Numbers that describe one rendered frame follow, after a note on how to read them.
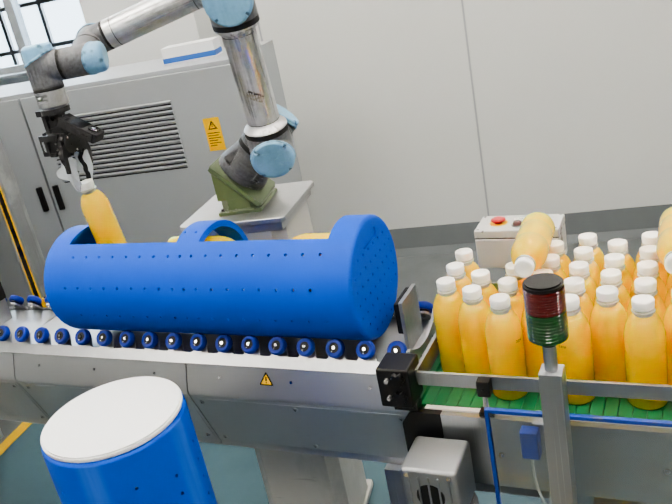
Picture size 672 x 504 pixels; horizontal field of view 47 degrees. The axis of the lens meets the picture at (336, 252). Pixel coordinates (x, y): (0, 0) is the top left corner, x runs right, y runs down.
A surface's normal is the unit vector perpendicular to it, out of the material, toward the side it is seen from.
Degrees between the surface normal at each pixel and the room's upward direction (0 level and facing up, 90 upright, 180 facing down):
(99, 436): 0
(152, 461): 90
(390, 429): 110
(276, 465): 90
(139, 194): 90
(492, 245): 90
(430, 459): 0
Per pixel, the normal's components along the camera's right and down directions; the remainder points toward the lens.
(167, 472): 0.74, 0.11
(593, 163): -0.24, 0.40
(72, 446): -0.18, -0.91
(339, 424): -0.29, 0.69
